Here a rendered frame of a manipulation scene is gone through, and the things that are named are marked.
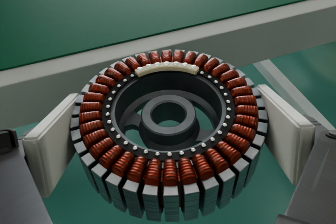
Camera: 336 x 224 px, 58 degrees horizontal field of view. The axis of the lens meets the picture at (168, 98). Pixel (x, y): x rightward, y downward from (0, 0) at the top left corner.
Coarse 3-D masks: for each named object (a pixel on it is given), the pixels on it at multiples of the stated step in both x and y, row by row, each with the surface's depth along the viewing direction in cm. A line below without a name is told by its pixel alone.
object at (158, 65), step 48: (96, 96) 18; (144, 96) 21; (192, 96) 20; (240, 96) 17; (96, 144) 15; (144, 144) 19; (192, 144) 18; (240, 144) 15; (144, 192) 14; (192, 192) 14; (240, 192) 16
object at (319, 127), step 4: (304, 116) 16; (308, 116) 16; (308, 120) 15; (312, 120) 15; (316, 124) 15; (320, 124) 15; (316, 128) 14; (320, 128) 14; (324, 128) 14; (316, 132) 14; (316, 136) 13
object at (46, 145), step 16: (64, 112) 16; (48, 128) 14; (64, 128) 16; (32, 144) 13; (48, 144) 14; (64, 144) 16; (32, 160) 13; (48, 160) 14; (64, 160) 16; (32, 176) 13; (48, 176) 14; (48, 192) 14
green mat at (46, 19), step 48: (0, 0) 34; (48, 0) 33; (96, 0) 33; (144, 0) 32; (192, 0) 32; (240, 0) 32; (288, 0) 31; (0, 48) 27; (48, 48) 27; (96, 48) 27
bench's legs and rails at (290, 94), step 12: (264, 60) 110; (264, 72) 109; (276, 72) 106; (276, 84) 103; (288, 84) 101; (288, 96) 99; (300, 96) 97; (300, 108) 94; (312, 108) 93; (324, 120) 90
